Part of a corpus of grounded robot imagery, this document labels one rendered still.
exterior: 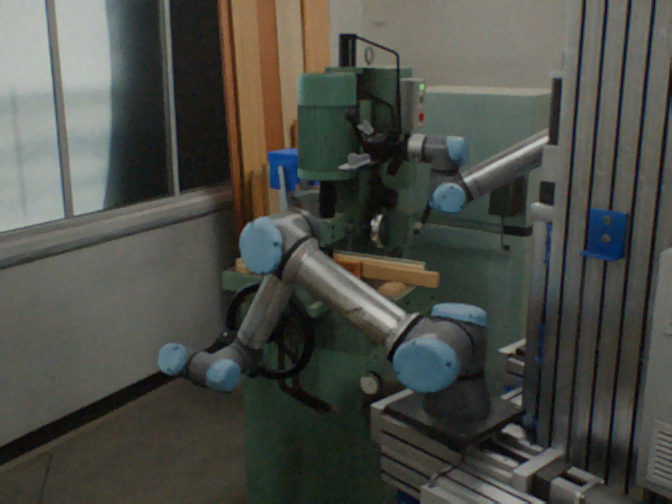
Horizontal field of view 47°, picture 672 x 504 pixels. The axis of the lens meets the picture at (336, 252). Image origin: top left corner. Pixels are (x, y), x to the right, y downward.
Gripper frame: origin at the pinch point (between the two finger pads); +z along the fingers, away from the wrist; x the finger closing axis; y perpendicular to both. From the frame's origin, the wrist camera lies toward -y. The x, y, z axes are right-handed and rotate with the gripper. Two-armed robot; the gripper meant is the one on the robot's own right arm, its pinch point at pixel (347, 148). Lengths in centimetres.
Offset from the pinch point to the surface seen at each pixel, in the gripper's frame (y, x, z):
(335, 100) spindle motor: 6.3, -12.0, 6.0
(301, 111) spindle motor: 4.3, -9.0, 17.0
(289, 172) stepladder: -65, -35, 63
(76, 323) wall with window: -74, 44, 136
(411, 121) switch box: -22.8, -29.8, -3.9
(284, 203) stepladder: -73, -26, 65
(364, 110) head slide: -8.9, -21.7, 5.3
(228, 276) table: -25, 34, 38
